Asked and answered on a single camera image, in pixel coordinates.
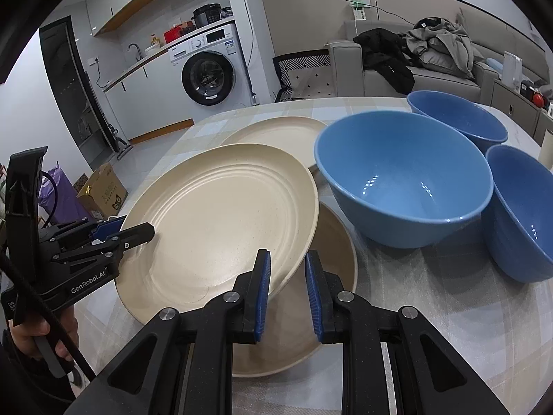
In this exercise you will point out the person's left hand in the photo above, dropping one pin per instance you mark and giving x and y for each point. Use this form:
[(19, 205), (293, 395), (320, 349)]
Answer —
[(26, 332)]

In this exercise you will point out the purple bag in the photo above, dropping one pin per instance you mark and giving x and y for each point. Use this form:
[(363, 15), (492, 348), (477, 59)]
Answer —
[(60, 199)]

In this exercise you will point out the grey clothes pile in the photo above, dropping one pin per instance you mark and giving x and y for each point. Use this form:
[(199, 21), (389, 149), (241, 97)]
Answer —
[(445, 47)]

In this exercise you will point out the grey sofa side cabinet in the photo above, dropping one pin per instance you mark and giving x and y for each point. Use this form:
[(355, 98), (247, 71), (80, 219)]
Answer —
[(514, 108)]

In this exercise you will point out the red ball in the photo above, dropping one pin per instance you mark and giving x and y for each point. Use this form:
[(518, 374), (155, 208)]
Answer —
[(538, 99)]

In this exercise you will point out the cardboard box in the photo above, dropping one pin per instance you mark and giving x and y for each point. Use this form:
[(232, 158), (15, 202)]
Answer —
[(103, 188)]

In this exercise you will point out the kitchen faucet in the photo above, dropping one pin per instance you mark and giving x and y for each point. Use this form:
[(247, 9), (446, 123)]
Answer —
[(135, 49)]

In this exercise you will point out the upright vacuum cleaner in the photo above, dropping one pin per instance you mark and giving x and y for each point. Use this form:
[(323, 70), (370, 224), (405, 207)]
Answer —
[(119, 140)]

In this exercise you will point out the grey sofa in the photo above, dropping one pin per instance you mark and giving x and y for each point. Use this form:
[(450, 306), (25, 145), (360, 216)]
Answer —
[(345, 69)]

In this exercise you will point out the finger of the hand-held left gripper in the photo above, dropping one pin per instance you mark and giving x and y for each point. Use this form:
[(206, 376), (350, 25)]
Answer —
[(108, 227), (138, 233)]

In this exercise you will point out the cream cup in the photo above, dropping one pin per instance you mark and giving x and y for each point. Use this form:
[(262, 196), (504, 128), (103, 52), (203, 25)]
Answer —
[(548, 151)]

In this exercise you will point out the yellow bottle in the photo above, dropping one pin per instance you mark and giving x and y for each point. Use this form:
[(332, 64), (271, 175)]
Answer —
[(155, 41)]

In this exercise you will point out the black rice cooker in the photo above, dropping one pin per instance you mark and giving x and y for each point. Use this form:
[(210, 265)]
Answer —
[(207, 16)]

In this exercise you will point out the beige checked tablecloth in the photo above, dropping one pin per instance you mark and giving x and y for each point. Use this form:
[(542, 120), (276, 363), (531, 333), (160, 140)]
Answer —
[(432, 289)]

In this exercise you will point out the large cream plate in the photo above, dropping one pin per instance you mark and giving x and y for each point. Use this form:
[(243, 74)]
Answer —
[(216, 224)]

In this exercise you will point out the white wall cabinet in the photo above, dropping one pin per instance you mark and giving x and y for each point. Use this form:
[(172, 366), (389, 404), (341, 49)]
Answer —
[(116, 8)]

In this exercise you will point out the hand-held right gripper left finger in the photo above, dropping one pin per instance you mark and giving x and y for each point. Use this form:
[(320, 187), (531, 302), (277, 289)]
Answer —
[(262, 298)]

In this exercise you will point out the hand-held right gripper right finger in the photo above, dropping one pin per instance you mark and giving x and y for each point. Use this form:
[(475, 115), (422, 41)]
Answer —
[(313, 300)]

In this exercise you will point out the black jacket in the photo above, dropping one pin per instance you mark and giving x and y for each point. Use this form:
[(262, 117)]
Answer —
[(384, 52)]

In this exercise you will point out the large blue bowl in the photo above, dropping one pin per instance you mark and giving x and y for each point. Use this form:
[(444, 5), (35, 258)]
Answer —
[(401, 181)]

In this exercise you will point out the white tall appliance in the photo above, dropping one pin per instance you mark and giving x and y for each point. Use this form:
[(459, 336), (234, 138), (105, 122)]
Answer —
[(513, 71)]

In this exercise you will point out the red box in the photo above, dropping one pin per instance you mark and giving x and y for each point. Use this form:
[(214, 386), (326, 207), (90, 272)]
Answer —
[(173, 34)]

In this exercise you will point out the white green power strip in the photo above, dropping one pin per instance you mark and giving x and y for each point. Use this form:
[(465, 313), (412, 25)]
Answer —
[(358, 6)]

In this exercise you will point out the white washing machine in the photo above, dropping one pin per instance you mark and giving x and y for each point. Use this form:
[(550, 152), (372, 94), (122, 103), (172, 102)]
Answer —
[(203, 73)]

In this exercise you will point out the white kitchen base cabinet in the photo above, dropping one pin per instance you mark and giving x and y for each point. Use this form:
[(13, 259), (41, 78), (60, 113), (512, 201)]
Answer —
[(142, 99)]

